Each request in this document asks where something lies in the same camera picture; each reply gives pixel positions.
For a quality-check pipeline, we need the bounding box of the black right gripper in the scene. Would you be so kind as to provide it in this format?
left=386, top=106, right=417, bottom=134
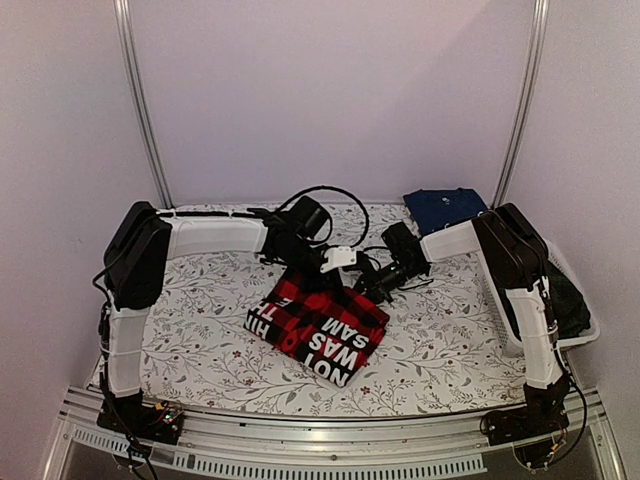
left=345, top=262, right=424, bottom=308

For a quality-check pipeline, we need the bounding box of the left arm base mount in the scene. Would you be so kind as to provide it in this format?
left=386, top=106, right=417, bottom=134
left=97, top=391, right=184, bottom=445

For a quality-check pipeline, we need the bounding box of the left aluminium frame post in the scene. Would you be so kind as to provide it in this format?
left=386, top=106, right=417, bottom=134
left=113, top=0, right=174, bottom=208

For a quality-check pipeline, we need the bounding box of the folded navy blue shirt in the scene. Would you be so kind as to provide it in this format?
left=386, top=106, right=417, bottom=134
left=403, top=188, right=489, bottom=236

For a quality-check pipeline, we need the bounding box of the aluminium frame post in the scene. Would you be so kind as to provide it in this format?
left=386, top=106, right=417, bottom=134
left=113, top=0, right=174, bottom=208
left=492, top=0, right=550, bottom=207

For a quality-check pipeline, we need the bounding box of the floral patterned table cloth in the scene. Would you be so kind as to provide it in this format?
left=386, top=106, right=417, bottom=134
left=98, top=202, right=551, bottom=418

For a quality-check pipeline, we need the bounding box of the red black plaid shirt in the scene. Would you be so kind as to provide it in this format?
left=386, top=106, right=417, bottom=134
left=244, top=268, right=389, bottom=388

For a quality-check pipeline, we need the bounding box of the aluminium front rail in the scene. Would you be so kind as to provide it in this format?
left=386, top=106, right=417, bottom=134
left=43, top=387, right=631, bottom=479

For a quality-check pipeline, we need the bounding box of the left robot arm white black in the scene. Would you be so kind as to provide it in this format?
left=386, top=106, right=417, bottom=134
left=92, top=190, right=357, bottom=434

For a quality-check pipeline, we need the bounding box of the right aluminium frame post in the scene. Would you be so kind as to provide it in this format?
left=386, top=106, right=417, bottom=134
left=492, top=0, right=550, bottom=207

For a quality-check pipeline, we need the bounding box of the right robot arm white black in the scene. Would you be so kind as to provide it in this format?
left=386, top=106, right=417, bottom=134
left=350, top=203, right=570, bottom=436

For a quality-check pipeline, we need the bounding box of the white plastic laundry basket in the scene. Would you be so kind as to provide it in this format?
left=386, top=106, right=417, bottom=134
left=482, top=237, right=601, bottom=357

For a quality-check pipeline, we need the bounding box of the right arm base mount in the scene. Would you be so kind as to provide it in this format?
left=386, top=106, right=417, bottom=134
left=480, top=375, right=570, bottom=470

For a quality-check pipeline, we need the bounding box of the dark green plaid garment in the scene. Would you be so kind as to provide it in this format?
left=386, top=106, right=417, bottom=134
left=545, top=261, right=591, bottom=339

